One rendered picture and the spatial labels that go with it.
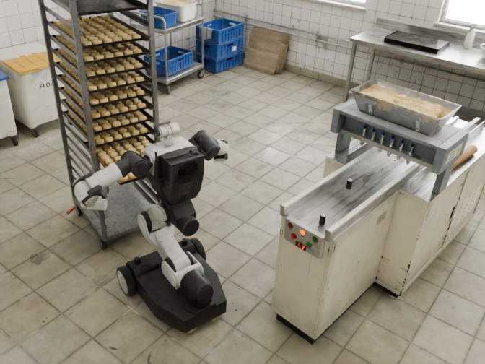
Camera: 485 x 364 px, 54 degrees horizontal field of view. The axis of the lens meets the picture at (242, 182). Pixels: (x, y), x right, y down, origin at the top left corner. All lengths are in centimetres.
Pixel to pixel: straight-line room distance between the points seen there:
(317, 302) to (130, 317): 118
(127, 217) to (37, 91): 195
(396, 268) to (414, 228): 34
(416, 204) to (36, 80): 371
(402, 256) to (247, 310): 104
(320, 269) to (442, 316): 114
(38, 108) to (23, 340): 269
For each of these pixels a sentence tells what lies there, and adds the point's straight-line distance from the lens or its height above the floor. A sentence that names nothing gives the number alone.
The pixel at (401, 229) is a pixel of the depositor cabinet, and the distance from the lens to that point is 311.
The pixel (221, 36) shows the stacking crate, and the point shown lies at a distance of 681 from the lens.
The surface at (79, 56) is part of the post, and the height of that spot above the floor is 146.
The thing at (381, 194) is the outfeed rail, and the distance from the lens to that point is 278.
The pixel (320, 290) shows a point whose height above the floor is 47.
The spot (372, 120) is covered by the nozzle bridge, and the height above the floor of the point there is 118.
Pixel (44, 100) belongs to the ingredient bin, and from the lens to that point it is 526.
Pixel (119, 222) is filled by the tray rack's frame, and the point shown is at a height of 15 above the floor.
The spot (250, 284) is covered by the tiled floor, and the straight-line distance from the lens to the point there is 336.
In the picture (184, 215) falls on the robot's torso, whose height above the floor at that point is 74.
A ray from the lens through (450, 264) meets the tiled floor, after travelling 393.
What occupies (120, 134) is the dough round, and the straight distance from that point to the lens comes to 328.
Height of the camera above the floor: 235
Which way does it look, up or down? 32 degrees down
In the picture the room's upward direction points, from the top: 3 degrees clockwise
